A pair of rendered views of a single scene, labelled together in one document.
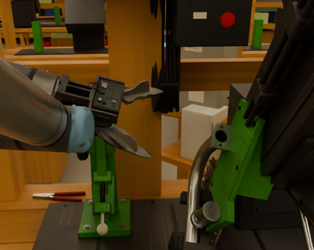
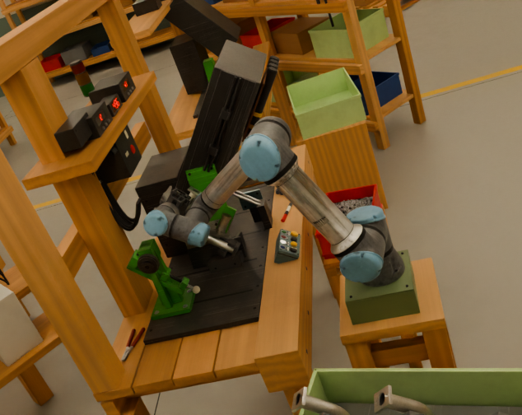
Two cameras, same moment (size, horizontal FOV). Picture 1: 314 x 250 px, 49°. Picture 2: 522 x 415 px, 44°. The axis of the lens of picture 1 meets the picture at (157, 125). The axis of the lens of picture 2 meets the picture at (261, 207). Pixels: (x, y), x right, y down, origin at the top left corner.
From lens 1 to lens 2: 2.04 m
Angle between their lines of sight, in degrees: 65
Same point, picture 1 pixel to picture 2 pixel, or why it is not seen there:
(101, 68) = (76, 239)
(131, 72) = (106, 218)
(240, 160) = not seen: hidden behind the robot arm
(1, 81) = not seen: hidden behind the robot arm
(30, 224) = (161, 348)
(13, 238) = (174, 352)
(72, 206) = (153, 326)
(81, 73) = (73, 251)
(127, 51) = (99, 206)
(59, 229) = (178, 324)
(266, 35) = not seen: outside the picture
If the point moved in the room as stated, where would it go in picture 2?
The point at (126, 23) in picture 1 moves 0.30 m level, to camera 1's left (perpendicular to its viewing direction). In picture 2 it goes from (90, 188) to (53, 237)
